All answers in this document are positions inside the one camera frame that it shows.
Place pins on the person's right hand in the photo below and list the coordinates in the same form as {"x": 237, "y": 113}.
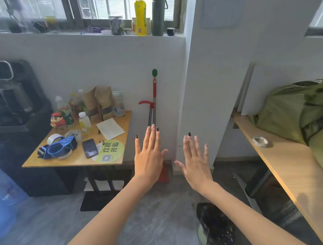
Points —
{"x": 196, "y": 170}

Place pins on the person's left hand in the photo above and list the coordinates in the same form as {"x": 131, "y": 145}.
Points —
{"x": 148, "y": 162}

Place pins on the person's right thumb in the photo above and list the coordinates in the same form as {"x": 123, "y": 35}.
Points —
{"x": 180, "y": 167}

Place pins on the person's left thumb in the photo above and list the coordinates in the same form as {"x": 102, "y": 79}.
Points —
{"x": 164, "y": 156}

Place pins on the person's right middle finger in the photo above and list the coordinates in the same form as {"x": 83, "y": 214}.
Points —
{"x": 191, "y": 146}

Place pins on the person's right little finger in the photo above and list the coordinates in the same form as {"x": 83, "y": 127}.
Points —
{"x": 206, "y": 155}

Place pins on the person's left middle finger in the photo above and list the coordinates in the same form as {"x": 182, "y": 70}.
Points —
{"x": 152, "y": 137}

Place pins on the person's left little finger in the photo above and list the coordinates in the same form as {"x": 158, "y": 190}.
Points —
{"x": 138, "y": 146}

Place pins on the person's left forearm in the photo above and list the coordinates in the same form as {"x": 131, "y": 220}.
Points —
{"x": 103, "y": 232}

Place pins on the person's right forearm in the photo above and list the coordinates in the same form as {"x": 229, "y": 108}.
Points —
{"x": 245, "y": 221}

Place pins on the round green sticker sign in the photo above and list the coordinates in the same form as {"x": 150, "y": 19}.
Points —
{"x": 111, "y": 152}

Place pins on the white paper sheet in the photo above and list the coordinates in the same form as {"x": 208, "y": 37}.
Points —
{"x": 110, "y": 128}

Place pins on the clear plastic bottle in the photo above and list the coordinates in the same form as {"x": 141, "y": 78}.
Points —
{"x": 118, "y": 103}

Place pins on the black smartphone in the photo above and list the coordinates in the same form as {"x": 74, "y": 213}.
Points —
{"x": 90, "y": 147}

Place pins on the brown paper bag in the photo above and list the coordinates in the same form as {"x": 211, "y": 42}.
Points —
{"x": 105, "y": 102}
{"x": 91, "y": 105}

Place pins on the small clear tape roll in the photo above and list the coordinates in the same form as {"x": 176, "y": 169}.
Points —
{"x": 260, "y": 141}

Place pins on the small white cap bottle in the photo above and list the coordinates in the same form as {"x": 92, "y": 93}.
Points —
{"x": 85, "y": 122}

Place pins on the small wooden table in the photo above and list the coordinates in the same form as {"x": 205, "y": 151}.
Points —
{"x": 79, "y": 160}

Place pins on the black table base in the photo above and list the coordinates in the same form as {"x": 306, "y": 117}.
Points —
{"x": 96, "y": 201}

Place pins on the person's black shoe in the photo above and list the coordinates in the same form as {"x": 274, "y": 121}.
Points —
{"x": 217, "y": 229}

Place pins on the blue tape dispenser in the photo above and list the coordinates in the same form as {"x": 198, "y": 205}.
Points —
{"x": 57, "y": 149}

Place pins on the clear green label bottle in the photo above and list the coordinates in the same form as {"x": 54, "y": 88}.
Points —
{"x": 65, "y": 110}

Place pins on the white tape roll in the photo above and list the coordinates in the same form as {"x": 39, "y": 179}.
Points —
{"x": 54, "y": 137}

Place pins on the red cartoon figurine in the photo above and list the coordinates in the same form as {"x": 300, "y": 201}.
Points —
{"x": 57, "y": 120}

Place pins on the olive green bag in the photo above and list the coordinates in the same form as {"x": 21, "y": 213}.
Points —
{"x": 300, "y": 113}

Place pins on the long wooden shelf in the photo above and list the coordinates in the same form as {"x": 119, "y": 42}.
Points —
{"x": 306, "y": 181}

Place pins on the small black cup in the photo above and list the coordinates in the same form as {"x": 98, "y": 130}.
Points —
{"x": 171, "y": 31}

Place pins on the small round tin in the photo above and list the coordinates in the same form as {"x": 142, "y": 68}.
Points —
{"x": 127, "y": 31}

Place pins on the grey glass jar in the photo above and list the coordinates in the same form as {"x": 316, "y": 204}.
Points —
{"x": 116, "y": 26}

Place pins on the purple small item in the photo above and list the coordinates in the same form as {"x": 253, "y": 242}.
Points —
{"x": 94, "y": 29}

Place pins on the yellow drink bottle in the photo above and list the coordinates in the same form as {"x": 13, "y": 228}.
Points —
{"x": 141, "y": 14}

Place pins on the dark green thermos flask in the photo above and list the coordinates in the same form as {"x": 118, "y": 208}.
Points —
{"x": 158, "y": 13}

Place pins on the black water dispenser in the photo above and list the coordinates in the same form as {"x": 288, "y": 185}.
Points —
{"x": 9, "y": 112}

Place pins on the blue water jug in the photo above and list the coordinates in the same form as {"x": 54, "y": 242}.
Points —
{"x": 0, "y": 205}

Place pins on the dark window frame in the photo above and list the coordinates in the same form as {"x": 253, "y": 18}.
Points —
{"x": 72, "y": 9}

